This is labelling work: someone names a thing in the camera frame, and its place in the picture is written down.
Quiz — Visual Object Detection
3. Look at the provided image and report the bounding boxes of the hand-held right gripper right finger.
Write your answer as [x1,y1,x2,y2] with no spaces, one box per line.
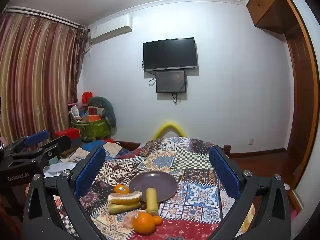
[208,145,293,240]

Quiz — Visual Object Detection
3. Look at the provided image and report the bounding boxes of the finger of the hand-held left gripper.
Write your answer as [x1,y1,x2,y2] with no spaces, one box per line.
[9,135,72,167]
[4,130,50,155]

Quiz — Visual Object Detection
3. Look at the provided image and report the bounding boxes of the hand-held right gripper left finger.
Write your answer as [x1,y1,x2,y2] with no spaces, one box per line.
[22,144,107,240]

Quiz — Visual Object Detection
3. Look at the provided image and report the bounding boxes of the orange with sticker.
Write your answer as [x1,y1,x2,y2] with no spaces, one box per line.
[113,184,131,194]

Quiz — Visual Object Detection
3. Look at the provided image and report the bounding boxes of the peeled pomelo segment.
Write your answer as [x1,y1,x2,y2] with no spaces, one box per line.
[122,210,140,229]
[108,191,143,205]

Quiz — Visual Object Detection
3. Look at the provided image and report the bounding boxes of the yellow-green sugarcane piece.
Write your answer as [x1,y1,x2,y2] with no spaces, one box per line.
[146,187,159,217]
[108,202,142,215]

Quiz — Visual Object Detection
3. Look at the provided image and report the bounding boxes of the purple round plate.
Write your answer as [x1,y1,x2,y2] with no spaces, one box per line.
[129,171,178,203]

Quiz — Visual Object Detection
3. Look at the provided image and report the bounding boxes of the large plain orange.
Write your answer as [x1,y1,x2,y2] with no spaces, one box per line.
[132,212,156,235]

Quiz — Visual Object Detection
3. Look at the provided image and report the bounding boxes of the red flat box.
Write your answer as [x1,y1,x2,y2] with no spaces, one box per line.
[54,128,81,140]

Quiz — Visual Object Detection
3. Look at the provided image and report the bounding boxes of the light blue cloth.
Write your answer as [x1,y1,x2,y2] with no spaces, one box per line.
[43,161,78,179]

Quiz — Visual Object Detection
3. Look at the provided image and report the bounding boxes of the patchwork printed blanket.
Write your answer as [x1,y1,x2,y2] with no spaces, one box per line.
[52,136,255,240]

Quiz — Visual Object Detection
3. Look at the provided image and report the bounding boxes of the small white fan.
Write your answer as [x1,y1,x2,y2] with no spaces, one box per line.
[71,106,83,121]

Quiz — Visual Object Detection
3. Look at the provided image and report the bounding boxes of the green fabric storage bag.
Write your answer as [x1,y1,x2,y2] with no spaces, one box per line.
[70,119,112,141]

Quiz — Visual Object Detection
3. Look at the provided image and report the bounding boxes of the red plastic bag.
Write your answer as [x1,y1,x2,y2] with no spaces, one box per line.
[82,91,94,104]

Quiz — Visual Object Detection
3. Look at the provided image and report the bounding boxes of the striped brown curtain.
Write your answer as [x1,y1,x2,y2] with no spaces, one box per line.
[0,12,87,144]

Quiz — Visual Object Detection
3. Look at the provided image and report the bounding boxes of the yellow foam tube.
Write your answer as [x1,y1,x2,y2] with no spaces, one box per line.
[152,120,188,140]

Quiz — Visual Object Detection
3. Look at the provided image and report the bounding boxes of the small black monitor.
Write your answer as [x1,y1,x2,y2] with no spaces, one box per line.
[155,70,187,94]

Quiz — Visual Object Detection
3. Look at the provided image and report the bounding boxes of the white curtain rod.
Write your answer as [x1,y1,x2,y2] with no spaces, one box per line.
[5,7,88,32]

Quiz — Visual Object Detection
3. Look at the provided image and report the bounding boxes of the white air conditioner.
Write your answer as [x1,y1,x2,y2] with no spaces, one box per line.
[89,14,133,45]

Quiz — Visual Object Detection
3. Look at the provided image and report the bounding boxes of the large black television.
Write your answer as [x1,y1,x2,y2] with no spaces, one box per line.
[143,37,198,72]

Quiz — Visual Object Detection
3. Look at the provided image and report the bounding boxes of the wooden overhead cabinet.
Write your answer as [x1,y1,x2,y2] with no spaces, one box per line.
[246,0,294,34]

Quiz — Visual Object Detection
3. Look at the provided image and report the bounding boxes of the wooden wardrobe frame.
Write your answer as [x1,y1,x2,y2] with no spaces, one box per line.
[280,0,320,189]

